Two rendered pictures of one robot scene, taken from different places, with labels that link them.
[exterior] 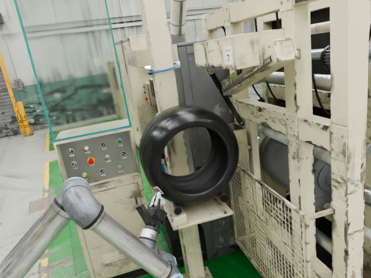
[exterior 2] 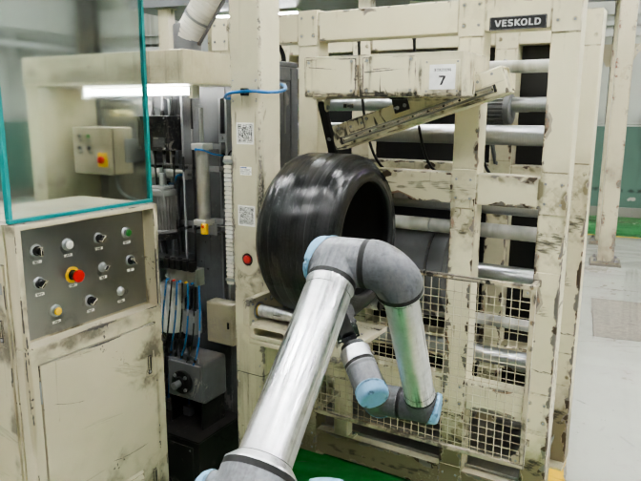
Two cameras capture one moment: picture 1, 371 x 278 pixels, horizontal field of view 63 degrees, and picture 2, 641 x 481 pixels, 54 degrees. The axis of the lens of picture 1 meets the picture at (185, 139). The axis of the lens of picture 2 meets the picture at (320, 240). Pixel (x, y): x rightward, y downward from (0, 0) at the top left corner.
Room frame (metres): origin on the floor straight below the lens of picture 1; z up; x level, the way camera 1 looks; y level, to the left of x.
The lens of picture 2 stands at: (0.23, 1.60, 1.58)
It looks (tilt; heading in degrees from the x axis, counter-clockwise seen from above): 11 degrees down; 313
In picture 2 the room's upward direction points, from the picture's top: straight up
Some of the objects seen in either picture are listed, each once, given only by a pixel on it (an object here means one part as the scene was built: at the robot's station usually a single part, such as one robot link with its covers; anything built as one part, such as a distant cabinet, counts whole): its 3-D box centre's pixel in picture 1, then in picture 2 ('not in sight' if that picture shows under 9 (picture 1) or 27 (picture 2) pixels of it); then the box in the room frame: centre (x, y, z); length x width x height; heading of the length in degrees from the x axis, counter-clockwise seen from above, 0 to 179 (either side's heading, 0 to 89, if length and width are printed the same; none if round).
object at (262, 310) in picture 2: (171, 198); (299, 317); (1.69, 0.14, 0.90); 0.35 x 0.05 x 0.05; 13
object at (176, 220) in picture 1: (173, 207); (299, 335); (1.70, 0.14, 0.83); 0.36 x 0.09 x 0.06; 13
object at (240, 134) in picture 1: (232, 147); not in sight; (2.03, -0.32, 1.05); 0.20 x 0.15 x 0.30; 13
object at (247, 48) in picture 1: (232, 51); (392, 77); (1.67, -0.31, 1.71); 0.61 x 0.25 x 0.15; 13
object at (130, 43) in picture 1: (147, 95); not in sight; (5.70, 0.59, 1.05); 1.61 x 0.73 x 2.10; 21
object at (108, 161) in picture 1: (110, 202); (66, 387); (2.30, 0.69, 0.63); 0.56 x 0.41 x 1.27; 103
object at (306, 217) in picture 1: (261, 231); (412, 355); (1.58, -0.37, 0.65); 0.90 x 0.02 x 0.70; 13
